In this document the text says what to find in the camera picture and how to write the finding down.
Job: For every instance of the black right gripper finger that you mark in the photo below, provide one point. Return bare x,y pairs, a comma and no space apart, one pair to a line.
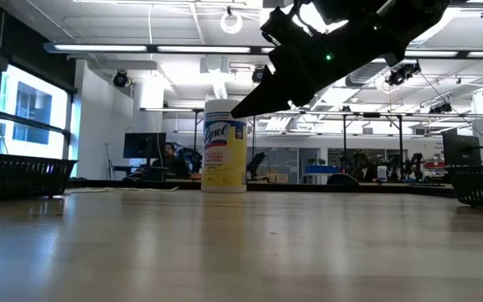
266,96

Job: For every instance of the Lysol wipes canister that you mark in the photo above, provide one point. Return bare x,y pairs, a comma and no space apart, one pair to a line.
224,147

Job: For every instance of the black monitor on arm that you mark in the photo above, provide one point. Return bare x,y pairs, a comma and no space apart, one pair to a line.
461,149

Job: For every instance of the blue storage bin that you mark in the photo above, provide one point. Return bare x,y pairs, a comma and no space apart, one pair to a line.
321,169

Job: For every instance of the person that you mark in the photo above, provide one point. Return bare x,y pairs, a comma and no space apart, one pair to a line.
170,161

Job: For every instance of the black computer monitor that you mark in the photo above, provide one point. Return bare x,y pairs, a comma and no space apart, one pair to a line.
141,145

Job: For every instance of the black plastic mesh basket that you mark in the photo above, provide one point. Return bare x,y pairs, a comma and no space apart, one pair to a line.
19,176
480,184

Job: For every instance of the black hanging camera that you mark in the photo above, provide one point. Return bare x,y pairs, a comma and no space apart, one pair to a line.
440,108
258,75
401,74
121,78

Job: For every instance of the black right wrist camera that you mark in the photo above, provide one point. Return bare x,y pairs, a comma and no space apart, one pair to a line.
285,31

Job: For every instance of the black aluminium table frame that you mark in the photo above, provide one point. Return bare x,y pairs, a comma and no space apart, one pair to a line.
300,187

